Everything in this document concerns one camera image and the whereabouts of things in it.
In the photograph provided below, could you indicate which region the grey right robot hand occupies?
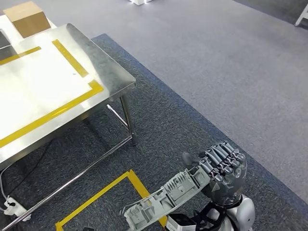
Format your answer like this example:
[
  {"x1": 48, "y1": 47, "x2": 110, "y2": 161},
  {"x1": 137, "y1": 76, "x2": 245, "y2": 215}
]
[{"x1": 182, "y1": 141, "x2": 248, "y2": 208}]

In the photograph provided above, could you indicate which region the white power strip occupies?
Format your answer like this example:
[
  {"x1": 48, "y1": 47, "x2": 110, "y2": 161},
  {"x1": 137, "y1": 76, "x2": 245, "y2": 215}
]
[{"x1": 3, "y1": 195, "x2": 31, "y2": 223}]

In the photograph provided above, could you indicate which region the steel workbench table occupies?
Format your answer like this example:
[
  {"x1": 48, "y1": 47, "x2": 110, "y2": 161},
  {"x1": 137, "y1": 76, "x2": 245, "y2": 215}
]
[{"x1": 0, "y1": 23, "x2": 137, "y2": 231}]

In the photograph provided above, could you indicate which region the silver plastic wheel hubcap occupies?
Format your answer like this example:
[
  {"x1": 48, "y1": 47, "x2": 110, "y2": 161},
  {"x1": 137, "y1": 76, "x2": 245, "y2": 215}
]
[{"x1": 123, "y1": 166, "x2": 211, "y2": 231}]

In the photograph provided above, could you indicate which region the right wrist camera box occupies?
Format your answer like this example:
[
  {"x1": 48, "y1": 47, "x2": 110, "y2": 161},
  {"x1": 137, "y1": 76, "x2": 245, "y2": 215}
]
[{"x1": 165, "y1": 213, "x2": 196, "y2": 231}]

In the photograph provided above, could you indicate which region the pale side table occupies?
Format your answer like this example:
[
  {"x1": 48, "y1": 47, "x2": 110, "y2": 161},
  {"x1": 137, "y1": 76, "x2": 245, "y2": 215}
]
[{"x1": 0, "y1": 14, "x2": 57, "y2": 49}]

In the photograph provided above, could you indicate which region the brown cardboard box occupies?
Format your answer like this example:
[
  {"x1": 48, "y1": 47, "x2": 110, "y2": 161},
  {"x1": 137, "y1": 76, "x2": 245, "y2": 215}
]
[{"x1": 2, "y1": 0, "x2": 51, "y2": 39}]

